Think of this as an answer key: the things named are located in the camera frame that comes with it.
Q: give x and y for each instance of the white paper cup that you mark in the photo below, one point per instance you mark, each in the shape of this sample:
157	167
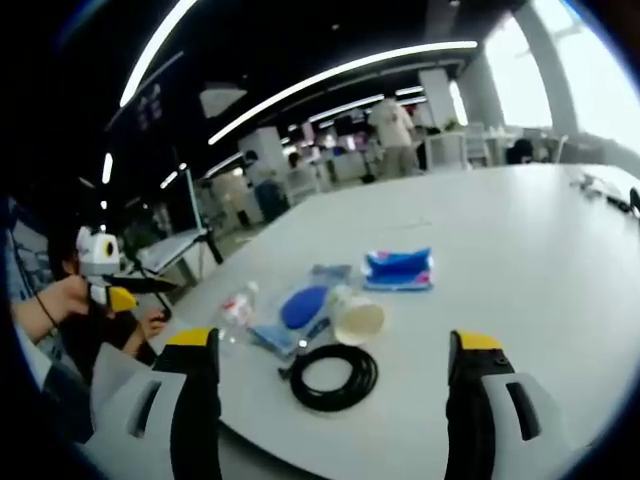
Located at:
357	320

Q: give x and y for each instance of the long ceiling light strip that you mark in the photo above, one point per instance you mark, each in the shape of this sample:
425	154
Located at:
150	55
340	75

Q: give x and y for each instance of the clear plastic water bottle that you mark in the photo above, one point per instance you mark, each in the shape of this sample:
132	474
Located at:
239	310

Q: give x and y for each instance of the blue tissue pack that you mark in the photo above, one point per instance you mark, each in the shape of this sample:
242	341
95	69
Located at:
397	270

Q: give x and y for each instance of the person's left hand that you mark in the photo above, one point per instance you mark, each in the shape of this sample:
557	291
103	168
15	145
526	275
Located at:
62	300

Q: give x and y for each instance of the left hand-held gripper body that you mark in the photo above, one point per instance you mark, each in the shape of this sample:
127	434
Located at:
100	252

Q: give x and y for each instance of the small items on table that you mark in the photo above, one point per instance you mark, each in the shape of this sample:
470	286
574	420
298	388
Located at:
597	187

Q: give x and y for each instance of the metal stand pole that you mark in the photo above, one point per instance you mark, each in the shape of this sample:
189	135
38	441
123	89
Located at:
200	220

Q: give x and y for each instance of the black wristband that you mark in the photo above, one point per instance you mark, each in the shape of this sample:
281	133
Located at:
46	309

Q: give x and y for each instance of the blue brush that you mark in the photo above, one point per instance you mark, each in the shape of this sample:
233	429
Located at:
300	310

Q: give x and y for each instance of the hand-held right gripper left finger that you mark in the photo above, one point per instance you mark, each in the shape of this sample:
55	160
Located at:
195	400

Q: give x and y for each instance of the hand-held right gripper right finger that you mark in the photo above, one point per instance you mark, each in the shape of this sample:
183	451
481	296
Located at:
470	415

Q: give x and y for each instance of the white table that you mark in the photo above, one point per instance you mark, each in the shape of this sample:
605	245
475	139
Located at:
500	280

